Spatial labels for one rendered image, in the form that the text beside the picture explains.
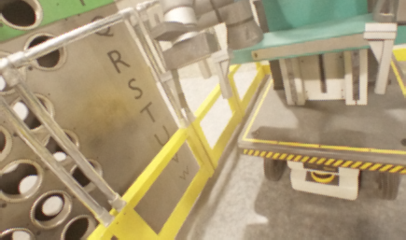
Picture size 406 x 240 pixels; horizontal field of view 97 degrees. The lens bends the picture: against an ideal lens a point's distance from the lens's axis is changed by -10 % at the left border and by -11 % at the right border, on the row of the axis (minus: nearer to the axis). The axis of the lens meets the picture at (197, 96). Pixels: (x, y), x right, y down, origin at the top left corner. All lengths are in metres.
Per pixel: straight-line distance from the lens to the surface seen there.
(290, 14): 0.87
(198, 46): 0.45
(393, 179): 1.03
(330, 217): 1.08
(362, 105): 1.08
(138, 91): 1.88
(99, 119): 1.68
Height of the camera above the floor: 0.95
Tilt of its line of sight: 25 degrees down
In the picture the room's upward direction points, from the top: 23 degrees counter-clockwise
